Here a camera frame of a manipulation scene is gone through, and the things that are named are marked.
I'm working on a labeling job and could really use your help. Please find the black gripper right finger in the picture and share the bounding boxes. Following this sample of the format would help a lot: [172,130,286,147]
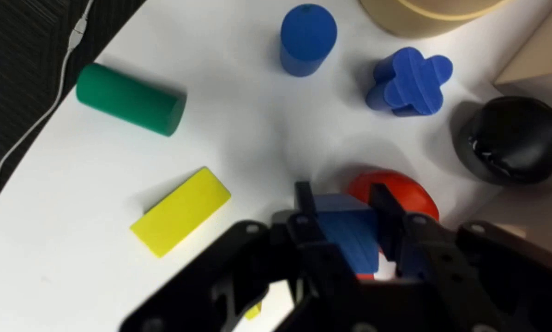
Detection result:
[367,182,423,278]

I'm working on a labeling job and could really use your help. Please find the blue rectangular block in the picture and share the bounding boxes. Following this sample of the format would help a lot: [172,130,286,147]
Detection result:
[314,191,382,276]

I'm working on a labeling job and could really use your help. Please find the yellow rectangular block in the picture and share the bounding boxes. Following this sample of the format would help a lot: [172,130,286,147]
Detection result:
[129,165,232,259]

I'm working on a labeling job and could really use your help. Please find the white cable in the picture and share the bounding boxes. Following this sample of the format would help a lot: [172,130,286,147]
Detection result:
[0,0,96,204]

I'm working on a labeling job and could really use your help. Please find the blue clover block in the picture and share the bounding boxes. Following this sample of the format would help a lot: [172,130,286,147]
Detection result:
[364,46,456,117]

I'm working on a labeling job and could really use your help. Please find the green cylinder block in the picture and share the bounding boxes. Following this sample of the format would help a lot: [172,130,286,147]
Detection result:
[74,60,188,138]

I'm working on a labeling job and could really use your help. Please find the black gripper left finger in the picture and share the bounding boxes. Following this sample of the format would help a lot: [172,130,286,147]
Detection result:
[292,178,336,248]

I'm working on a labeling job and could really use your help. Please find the black glossy rounded object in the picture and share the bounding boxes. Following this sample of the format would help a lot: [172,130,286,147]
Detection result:
[456,93,552,186]

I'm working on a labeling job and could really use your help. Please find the open wooden tray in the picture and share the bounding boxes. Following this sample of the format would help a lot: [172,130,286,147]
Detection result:
[493,0,552,108]

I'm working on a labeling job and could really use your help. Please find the yellow L-shaped block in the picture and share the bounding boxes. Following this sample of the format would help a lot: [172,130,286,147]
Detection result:
[244,300,264,320]

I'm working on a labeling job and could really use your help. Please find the red half-round block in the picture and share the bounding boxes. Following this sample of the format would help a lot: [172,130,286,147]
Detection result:
[345,167,441,282]

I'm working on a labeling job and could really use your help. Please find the blue cylinder block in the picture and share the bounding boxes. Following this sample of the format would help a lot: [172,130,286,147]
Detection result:
[279,1,340,79]

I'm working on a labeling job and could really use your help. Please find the wooden shape sorter box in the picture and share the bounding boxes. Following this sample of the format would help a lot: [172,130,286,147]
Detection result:
[471,167,552,259]

